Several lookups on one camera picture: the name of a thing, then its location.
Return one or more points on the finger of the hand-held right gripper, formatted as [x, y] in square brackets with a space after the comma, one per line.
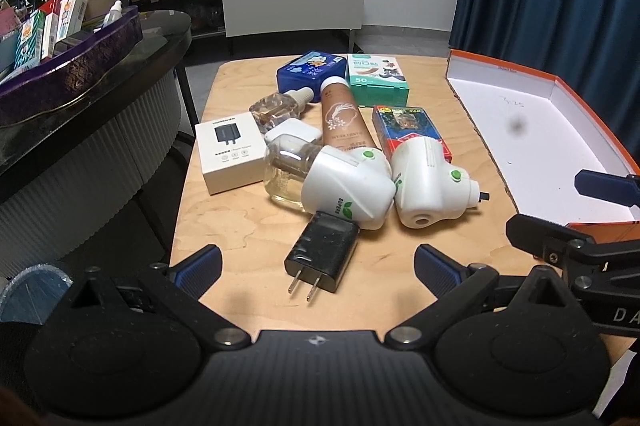
[597, 186]
[540, 236]

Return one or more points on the blue tin box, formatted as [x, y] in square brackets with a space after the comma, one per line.
[310, 73]

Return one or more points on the low media console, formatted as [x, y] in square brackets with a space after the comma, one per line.
[292, 8]

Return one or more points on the row of small medicine boxes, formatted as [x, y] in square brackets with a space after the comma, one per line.
[45, 28]

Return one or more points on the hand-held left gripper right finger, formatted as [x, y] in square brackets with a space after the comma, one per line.
[440, 271]

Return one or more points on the green bandage box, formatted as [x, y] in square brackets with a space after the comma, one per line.
[377, 86]

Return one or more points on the clear blue plastic container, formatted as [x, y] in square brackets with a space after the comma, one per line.
[35, 291]

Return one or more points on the purple patterned tin basket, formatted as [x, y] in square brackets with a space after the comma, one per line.
[70, 66]

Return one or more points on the white cube power adapter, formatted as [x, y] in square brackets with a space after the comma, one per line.
[295, 130]

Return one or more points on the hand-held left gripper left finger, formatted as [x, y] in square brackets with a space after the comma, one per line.
[200, 267]

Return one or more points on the white plug-in vaporizer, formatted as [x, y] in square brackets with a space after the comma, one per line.
[432, 186]

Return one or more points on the brown cosmetic tube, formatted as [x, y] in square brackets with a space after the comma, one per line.
[342, 121]

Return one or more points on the orange and white box tray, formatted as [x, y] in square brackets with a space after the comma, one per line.
[525, 151]

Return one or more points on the black top ribbed counter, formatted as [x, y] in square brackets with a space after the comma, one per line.
[75, 156]

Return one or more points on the colourful playing card box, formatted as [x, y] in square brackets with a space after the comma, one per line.
[400, 123]

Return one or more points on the glass refill bottle white cap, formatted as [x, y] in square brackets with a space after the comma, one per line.
[272, 108]

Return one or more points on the white vaporizer with glass bottle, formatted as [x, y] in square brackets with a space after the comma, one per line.
[345, 186]

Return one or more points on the plain cardboard box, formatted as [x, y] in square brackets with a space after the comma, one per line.
[105, 1]

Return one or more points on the black wall charger plug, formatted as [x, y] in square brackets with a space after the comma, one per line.
[322, 256]

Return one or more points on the white charger retail box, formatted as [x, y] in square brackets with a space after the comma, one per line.
[227, 156]

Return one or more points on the white dropper bottle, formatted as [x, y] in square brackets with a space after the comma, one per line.
[114, 13]

